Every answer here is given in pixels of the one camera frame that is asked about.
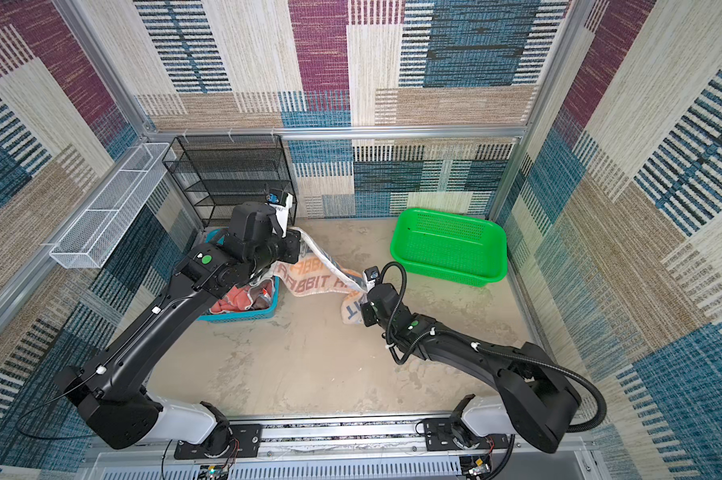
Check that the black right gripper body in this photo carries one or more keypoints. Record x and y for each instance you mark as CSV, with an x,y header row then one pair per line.
x,y
369,314

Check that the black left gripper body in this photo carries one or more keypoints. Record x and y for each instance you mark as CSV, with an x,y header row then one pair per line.
x,y
288,248

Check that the multicolour rabbit towel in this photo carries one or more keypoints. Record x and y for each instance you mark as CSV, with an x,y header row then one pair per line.
x,y
316,272

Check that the teal plastic basket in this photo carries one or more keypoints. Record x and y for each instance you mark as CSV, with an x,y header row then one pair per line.
x,y
248,316

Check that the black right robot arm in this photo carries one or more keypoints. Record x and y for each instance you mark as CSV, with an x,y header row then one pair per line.
x,y
538,396

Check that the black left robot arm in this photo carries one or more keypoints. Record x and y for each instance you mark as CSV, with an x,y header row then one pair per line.
x,y
109,392

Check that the red pink towel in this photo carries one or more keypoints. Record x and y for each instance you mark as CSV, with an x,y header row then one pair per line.
x,y
246,299

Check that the green plastic basket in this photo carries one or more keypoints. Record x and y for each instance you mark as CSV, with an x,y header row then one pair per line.
x,y
450,247

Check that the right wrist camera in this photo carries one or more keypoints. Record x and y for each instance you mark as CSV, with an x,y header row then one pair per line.
x,y
372,278

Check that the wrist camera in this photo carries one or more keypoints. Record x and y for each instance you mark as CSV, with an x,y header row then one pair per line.
x,y
372,278
281,202

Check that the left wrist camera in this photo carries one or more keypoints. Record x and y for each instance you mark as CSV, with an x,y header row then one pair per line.
x,y
281,202

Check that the black wire shelf rack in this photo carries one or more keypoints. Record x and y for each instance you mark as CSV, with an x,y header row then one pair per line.
x,y
215,173

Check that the aluminium front rail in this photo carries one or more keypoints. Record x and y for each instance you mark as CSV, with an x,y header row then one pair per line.
x,y
388,446

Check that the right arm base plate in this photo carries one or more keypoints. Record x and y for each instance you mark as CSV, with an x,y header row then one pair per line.
x,y
457,433

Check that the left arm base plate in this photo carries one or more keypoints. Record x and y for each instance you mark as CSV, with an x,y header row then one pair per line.
x,y
235,440

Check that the white wire mesh tray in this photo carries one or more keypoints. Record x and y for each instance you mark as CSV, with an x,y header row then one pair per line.
x,y
91,239

